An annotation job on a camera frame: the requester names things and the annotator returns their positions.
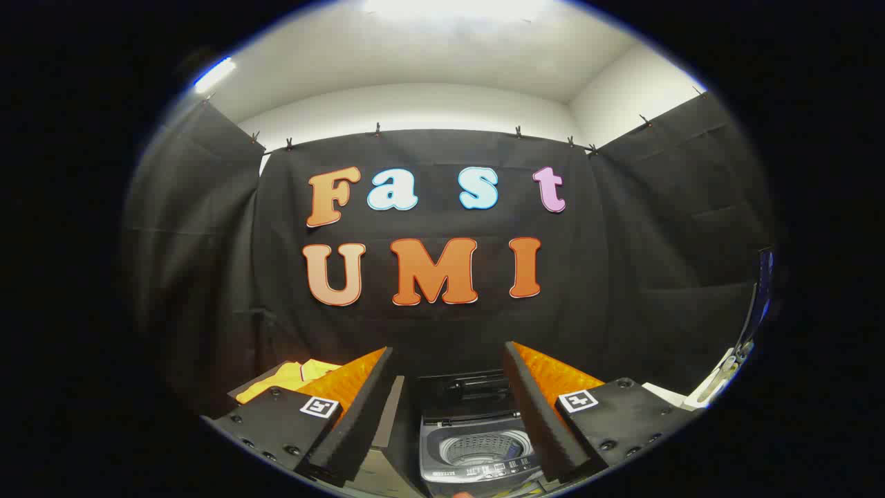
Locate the row of cloth clips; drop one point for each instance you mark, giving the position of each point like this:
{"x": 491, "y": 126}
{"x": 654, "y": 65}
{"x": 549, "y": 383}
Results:
{"x": 377, "y": 129}

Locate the dark washing machine lid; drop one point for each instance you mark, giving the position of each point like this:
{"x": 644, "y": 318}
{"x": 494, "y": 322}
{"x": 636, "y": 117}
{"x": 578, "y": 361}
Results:
{"x": 463, "y": 394}

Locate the white stand pole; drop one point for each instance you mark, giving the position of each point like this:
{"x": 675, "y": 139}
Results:
{"x": 715, "y": 377}

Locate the yellow polo shirt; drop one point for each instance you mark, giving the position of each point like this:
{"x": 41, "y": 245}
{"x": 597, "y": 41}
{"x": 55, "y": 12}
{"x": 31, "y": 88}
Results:
{"x": 290, "y": 377}

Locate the grey washing machine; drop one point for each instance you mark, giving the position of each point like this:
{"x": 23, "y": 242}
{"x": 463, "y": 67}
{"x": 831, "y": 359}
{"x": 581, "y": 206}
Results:
{"x": 442, "y": 467}

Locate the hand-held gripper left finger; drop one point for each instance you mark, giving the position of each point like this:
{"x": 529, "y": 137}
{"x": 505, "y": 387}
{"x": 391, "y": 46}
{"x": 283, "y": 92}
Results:
{"x": 359, "y": 422}

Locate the white board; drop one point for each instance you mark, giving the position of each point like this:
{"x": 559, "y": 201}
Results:
{"x": 662, "y": 394}

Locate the grey side table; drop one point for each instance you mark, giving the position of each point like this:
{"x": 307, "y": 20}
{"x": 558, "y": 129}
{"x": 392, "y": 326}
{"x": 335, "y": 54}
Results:
{"x": 242, "y": 393}

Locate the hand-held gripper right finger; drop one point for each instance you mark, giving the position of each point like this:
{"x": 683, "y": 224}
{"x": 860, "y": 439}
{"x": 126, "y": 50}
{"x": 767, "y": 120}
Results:
{"x": 536, "y": 415}

